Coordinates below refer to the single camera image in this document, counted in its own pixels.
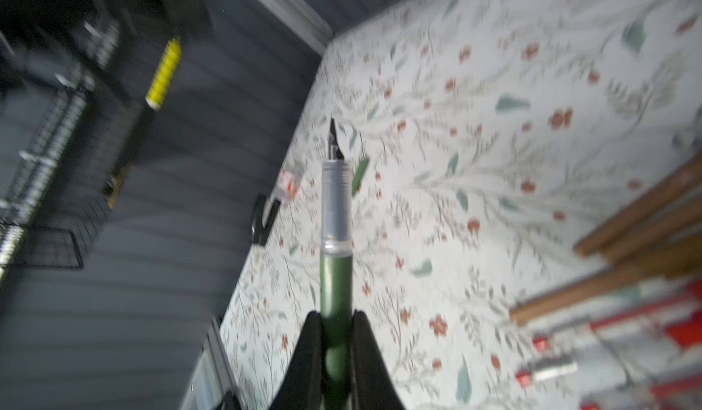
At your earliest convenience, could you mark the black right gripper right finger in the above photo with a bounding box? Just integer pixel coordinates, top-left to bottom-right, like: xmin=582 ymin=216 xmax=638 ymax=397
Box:
xmin=350 ymin=311 xmax=405 ymax=410

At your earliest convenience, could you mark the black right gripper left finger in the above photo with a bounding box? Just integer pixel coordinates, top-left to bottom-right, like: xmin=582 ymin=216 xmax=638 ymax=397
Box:
xmin=269 ymin=311 xmax=324 ymax=410

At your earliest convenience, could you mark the black small device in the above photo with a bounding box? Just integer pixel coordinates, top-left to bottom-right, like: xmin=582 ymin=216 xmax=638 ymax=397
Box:
xmin=250 ymin=194 xmax=281 ymax=247

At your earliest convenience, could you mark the yellow marker in basket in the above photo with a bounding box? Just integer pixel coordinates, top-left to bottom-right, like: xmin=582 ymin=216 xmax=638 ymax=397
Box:
xmin=144 ymin=37 xmax=182 ymax=110

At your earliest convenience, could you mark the black wire basket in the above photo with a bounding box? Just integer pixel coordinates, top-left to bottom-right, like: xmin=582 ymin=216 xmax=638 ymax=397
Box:
xmin=0 ymin=3 xmax=144 ymax=271

